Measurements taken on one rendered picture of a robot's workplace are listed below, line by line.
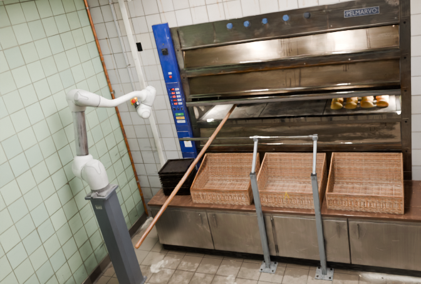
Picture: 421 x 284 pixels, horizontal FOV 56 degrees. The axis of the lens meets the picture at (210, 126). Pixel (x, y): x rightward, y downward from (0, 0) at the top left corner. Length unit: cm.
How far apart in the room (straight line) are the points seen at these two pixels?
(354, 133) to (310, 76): 61
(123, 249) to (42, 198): 80
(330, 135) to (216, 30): 134
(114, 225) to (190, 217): 71
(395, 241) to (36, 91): 305
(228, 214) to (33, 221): 160
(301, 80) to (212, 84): 82
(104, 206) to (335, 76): 214
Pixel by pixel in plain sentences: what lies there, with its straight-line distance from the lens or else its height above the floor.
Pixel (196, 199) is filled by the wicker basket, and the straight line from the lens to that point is 363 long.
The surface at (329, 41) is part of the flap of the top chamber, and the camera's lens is 330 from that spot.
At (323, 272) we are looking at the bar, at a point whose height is 3.
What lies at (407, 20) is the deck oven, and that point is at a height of 190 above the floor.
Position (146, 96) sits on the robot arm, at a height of 161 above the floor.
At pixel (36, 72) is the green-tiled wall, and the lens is 353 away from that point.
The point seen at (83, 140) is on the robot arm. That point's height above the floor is 142.
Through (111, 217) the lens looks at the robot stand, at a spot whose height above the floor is 79.
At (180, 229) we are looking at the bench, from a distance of 387.
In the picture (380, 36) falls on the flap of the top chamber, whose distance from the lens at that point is 327.
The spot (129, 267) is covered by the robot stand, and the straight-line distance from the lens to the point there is 369.
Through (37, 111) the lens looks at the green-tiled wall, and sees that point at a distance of 349.
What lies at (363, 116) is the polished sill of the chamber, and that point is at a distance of 345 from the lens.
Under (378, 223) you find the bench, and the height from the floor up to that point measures 52.
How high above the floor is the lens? 246
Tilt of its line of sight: 21 degrees down
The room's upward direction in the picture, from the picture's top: 12 degrees counter-clockwise
